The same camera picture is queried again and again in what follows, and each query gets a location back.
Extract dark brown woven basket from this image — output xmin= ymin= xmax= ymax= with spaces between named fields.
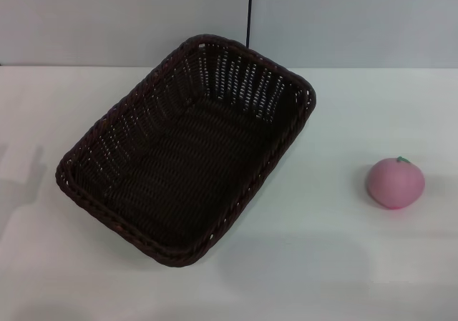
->
xmin=54 ymin=33 xmax=318 ymax=268

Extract pink toy peach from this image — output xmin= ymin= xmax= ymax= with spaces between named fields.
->
xmin=364 ymin=155 xmax=426 ymax=211

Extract black vertical wall strip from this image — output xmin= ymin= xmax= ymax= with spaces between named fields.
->
xmin=245 ymin=0 xmax=255 ymax=49

